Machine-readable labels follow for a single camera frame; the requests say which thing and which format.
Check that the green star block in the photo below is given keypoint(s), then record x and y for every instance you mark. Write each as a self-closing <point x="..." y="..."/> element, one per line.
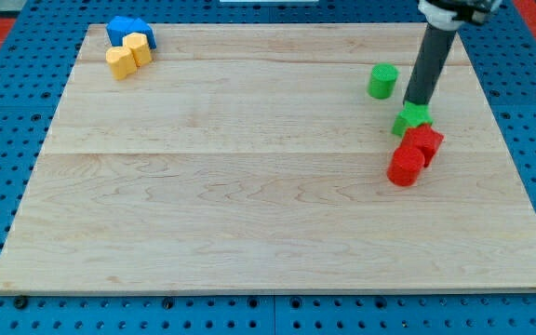
<point x="412" y="115"/>

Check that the green cylinder block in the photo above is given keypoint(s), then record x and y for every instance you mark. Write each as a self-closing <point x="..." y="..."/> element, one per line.
<point x="382" y="81"/>

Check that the blue cube block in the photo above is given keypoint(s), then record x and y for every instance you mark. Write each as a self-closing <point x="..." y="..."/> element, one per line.
<point x="117" y="28"/>

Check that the yellow hexagon block front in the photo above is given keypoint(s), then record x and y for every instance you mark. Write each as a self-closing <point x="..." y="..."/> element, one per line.
<point x="121" y="62"/>

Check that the red cylinder block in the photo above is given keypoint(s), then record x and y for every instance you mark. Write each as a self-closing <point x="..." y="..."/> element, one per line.
<point x="405" y="166"/>

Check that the yellow hexagon block rear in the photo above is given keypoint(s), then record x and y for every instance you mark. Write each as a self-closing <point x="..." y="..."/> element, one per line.
<point x="138" y="44"/>

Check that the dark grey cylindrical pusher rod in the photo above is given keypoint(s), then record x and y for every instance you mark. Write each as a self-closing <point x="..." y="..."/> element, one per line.
<point x="430" y="62"/>

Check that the light wooden board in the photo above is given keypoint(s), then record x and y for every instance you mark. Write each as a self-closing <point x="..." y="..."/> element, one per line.
<point x="250" y="159"/>

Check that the yellow hexagon block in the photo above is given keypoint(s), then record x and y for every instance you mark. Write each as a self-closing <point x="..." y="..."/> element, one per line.
<point x="138" y="44"/>
<point x="121" y="62"/>

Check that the red star block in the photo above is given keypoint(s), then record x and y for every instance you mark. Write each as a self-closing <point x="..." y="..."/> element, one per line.
<point x="424" y="138"/>

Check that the blue triangular block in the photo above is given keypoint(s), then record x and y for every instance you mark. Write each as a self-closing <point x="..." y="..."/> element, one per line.
<point x="142" y="27"/>

